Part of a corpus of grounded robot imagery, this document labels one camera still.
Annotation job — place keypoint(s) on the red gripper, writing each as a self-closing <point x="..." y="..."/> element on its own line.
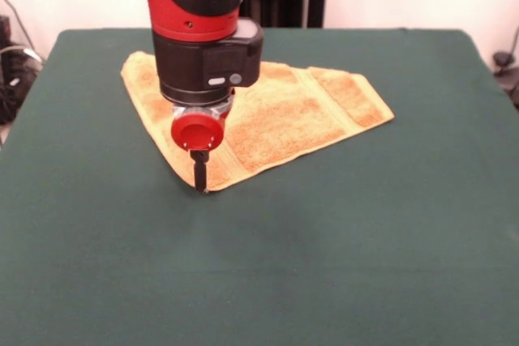
<point x="196" y="133"/>

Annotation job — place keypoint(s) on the orange terry towel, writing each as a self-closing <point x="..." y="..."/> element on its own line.
<point x="284" y="119"/>

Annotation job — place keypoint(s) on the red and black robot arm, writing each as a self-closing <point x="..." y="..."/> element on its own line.
<point x="198" y="30"/>

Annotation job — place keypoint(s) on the dark green tablecloth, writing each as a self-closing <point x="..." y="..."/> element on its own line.
<point x="365" y="220"/>

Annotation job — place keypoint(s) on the black electronics pile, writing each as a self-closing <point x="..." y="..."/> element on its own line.
<point x="12" y="86"/>

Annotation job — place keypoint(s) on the black clamp mount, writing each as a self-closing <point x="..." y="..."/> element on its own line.
<point x="504" y="60"/>

